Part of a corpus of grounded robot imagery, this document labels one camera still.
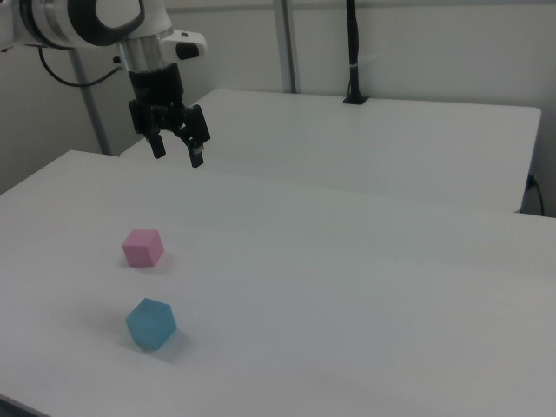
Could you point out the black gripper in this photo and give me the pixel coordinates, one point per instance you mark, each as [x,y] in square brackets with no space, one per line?
[158,89]

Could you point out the blue foam cube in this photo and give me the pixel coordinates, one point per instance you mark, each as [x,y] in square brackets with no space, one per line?
[150,326]

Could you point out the pink foam cube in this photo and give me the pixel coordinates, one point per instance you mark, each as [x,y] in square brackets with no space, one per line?
[141,249]

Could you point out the white side table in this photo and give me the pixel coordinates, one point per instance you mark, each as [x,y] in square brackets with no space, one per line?
[347,143]

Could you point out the grey metal partition post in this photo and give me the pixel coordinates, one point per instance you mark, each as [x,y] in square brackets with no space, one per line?
[89,100]
[290,43]

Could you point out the black camera pole with base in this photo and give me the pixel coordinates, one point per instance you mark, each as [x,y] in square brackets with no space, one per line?
[355,43]

